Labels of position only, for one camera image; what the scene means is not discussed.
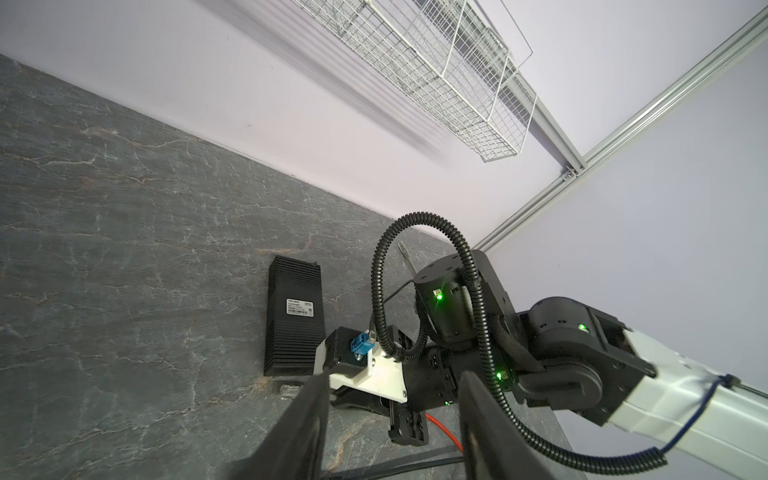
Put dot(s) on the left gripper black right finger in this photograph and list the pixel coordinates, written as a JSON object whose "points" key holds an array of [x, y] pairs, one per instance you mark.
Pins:
{"points": [[493, 448]]}

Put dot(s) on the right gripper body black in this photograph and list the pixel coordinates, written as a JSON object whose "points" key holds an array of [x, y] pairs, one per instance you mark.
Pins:
{"points": [[431, 380]]}

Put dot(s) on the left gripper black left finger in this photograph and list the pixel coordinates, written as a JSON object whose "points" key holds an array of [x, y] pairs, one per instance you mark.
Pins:
{"points": [[293, 448]]}

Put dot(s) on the black network switch box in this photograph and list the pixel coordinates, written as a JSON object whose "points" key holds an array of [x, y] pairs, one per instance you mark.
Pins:
{"points": [[295, 317]]}

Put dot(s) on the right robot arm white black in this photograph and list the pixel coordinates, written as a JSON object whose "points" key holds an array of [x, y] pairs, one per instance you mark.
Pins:
{"points": [[562, 355]]}

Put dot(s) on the white wire wall shelf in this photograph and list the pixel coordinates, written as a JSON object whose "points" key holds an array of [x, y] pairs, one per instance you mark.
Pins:
{"points": [[447, 59]]}

